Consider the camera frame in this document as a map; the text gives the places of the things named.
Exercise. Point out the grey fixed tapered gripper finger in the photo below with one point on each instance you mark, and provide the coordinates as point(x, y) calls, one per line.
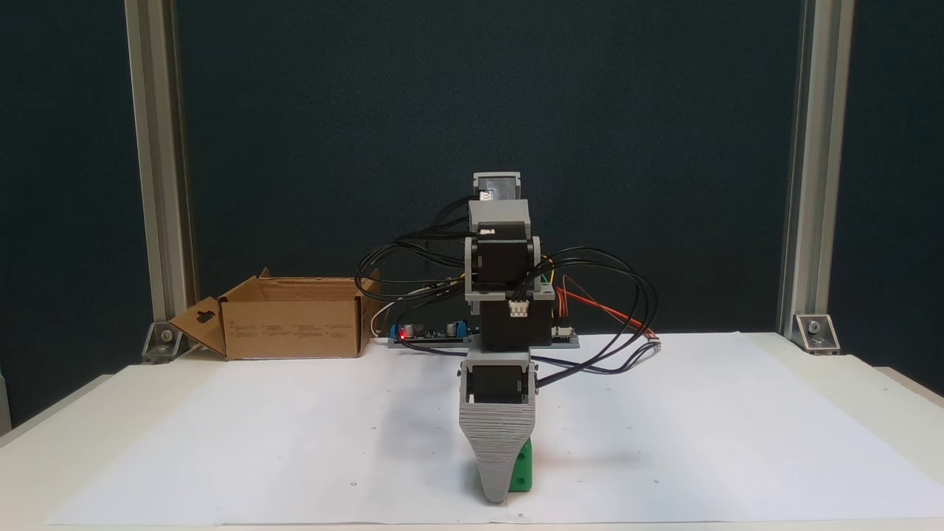
point(498, 442)

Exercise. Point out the green die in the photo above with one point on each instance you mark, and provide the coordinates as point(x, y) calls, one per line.
point(522, 464)

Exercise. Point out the motor controller circuit board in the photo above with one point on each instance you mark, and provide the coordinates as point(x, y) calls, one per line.
point(566, 335)

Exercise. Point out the blue power circuit board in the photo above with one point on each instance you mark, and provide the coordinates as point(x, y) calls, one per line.
point(431, 335)

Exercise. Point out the white paper sheet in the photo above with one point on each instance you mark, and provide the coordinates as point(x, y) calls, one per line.
point(295, 442)

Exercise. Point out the brown cardboard box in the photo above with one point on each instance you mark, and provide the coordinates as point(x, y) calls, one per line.
point(295, 328)

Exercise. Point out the metal corner bracket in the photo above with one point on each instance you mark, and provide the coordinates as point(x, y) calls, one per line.
point(817, 333)
point(162, 343)

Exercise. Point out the aluminium frame post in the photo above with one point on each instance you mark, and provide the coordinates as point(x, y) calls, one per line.
point(158, 147)
point(815, 147)

